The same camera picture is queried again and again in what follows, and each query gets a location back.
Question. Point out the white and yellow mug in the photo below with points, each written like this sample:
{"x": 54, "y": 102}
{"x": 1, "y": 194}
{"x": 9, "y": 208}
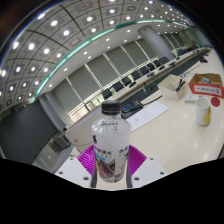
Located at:
{"x": 202, "y": 113}

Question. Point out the round ceiling lights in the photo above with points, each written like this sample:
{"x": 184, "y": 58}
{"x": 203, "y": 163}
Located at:
{"x": 54, "y": 23}

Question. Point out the flat round red coaster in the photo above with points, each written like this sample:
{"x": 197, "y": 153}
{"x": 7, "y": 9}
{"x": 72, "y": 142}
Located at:
{"x": 216, "y": 102}

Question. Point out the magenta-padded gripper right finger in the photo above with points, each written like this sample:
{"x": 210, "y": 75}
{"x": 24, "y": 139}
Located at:
{"x": 136, "y": 160}

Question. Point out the white paper sheet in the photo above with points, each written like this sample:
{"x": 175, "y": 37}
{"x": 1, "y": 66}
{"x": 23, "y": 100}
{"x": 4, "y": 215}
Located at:
{"x": 146, "y": 116}

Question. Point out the grey box monitor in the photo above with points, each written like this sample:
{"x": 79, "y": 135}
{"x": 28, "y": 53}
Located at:
{"x": 61, "y": 143}

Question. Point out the small open white box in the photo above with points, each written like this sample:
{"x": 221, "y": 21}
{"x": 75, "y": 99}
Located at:
{"x": 168, "y": 90}

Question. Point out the long curved conference desk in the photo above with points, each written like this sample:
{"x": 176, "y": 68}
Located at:
{"x": 173, "y": 68}

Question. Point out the open red-labelled cardboard box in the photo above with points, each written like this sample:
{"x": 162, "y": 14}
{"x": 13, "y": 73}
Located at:
{"x": 206, "y": 89}

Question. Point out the row of black office chairs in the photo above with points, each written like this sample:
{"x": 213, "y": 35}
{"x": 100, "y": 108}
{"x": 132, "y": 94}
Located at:
{"x": 126, "y": 81}

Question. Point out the clear labelled water bottle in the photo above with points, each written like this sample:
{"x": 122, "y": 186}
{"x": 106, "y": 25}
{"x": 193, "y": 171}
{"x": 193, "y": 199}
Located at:
{"x": 111, "y": 135}

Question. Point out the white remote control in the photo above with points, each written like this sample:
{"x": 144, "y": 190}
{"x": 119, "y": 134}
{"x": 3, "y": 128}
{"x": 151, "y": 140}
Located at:
{"x": 190, "y": 98}

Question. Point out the black desk phone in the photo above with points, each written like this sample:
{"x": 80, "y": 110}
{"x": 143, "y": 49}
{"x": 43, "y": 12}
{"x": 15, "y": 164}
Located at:
{"x": 131, "y": 110}

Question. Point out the green board eraser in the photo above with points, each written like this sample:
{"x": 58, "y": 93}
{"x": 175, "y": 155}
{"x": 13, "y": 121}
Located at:
{"x": 205, "y": 80}

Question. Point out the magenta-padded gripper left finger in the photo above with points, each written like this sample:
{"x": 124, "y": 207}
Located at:
{"x": 85, "y": 160}

